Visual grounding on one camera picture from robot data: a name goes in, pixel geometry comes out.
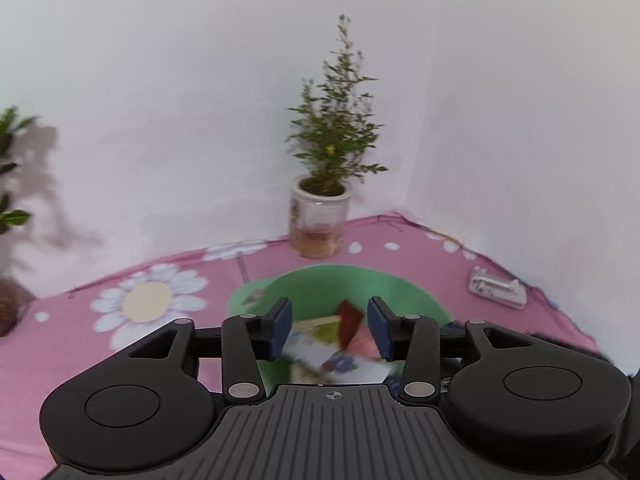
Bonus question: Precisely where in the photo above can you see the white blue snack box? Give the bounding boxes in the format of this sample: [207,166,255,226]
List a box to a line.
[282,332,393,385]

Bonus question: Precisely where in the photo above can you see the long red gold snack pack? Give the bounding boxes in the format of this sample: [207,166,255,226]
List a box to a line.
[292,300,364,350]

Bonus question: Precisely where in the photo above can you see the green plastic bowl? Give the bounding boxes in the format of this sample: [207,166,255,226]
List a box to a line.
[228,264,451,389]

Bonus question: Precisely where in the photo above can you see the white metal clip tool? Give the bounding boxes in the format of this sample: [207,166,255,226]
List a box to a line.
[468,266,527,310]

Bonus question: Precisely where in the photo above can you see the pink floral tablecloth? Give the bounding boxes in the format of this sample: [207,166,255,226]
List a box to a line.
[1,214,597,479]

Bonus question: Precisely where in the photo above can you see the small plant in white pot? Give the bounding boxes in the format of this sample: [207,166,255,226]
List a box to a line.
[286,14,387,260]

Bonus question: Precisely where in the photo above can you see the leafy plant in glass vase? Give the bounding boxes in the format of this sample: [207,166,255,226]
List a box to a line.
[1,105,37,337]

